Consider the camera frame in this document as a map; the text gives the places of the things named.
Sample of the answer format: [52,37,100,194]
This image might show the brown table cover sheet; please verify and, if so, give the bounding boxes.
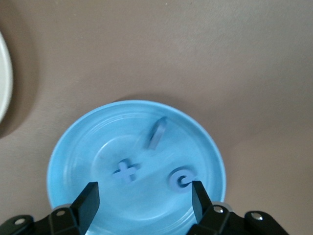
[0,0,313,221]

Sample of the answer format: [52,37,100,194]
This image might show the blue foam letter x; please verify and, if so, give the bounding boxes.
[112,159,141,183]

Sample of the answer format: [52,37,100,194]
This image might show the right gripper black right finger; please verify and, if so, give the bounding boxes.
[189,180,293,235]

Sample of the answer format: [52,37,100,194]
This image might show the beige plate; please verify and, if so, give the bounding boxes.
[0,30,13,124]

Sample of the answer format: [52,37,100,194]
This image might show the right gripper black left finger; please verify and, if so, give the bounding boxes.
[0,181,100,235]

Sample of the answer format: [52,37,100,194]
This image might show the blue foam letter g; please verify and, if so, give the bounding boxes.
[144,116,168,150]

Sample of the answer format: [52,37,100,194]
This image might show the blue foam letter c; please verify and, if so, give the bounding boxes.
[168,166,198,192]

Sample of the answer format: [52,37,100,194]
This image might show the blue plate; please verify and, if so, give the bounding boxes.
[46,99,226,235]

